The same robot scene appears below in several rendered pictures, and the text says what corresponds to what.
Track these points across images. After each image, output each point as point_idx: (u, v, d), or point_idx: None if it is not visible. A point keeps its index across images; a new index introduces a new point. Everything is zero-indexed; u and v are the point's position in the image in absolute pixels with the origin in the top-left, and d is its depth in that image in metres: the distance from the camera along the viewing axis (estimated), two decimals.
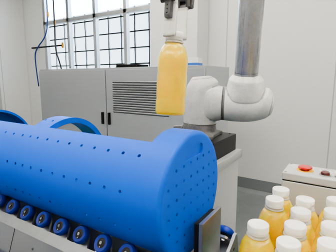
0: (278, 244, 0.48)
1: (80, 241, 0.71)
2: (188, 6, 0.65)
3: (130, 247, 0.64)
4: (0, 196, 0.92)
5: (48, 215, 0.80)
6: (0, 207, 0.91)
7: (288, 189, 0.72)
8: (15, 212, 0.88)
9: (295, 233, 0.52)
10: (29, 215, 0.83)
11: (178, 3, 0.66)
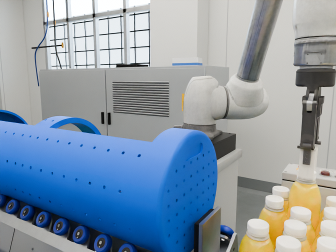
0: (278, 244, 0.48)
1: (80, 241, 0.71)
2: (318, 143, 0.65)
3: (130, 247, 0.64)
4: (0, 196, 0.92)
5: (48, 215, 0.80)
6: (0, 207, 0.91)
7: (288, 189, 0.72)
8: (15, 212, 0.88)
9: (295, 233, 0.52)
10: (29, 215, 0.83)
11: None
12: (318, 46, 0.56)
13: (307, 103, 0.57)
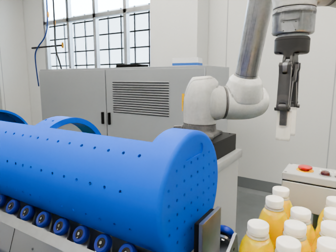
0: (278, 244, 0.48)
1: (80, 241, 0.71)
2: (297, 106, 0.71)
3: (130, 247, 0.64)
4: (0, 196, 0.92)
5: (48, 215, 0.80)
6: (0, 207, 0.91)
7: (288, 189, 0.72)
8: (15, 212, 0.88)
9: (295, 233, 0.52)
10: (29, 215, 0.83)
11: None
12: (293, 14, 0.61)
13: (283, 64, 0.61)
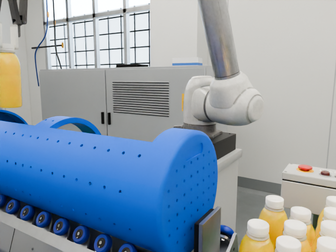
0: (278, 244, 0.48)
1: (80, 241, 0.71)
2: (17, 23, 0.84)
3: (130, 247, 0.64)
4: (0, 196, 0.92)
5: (48, 215, 0.80)
6: (0, 207, 0.91)
7: (13, 45, 0.84)
8: (15, 212, 0.88)
9: (295, 233, 0.52)
10: (29, 215, 0.83)
11: (12, 20, 0.85)
12: None
13: None
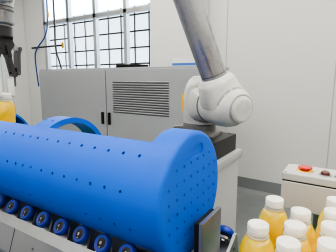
0: (278, 244, 0.48)
1: (80, 241, 0.71)
2: (13, 75, 1.01)
3: (130, 247, 0.64)
4: (0, 196, 0.92)
5: (48, 215, 0.80)
6: (0, 207, 0.91)
7: (11, 95, 1.01)
8: (15, 212, 0.88)
9: (295, 233, 0.52)
10: (29, 215, 0.83)
11: (8, 73, 1.02)
12: None
13: None
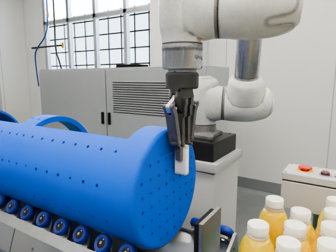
0: (278, 244, 0.48)
1: (79, 225, 0.73)
2: None
3: None
4: None
5: (36, 220, 0.81)
6: (2, 195, 0.94)
7: None
8: None
9: (295, 233, 0.52)
10: (23, 207, 0.85)
11: (184, 140, 0.66)
12: None
13: (195, 103, 0.71)
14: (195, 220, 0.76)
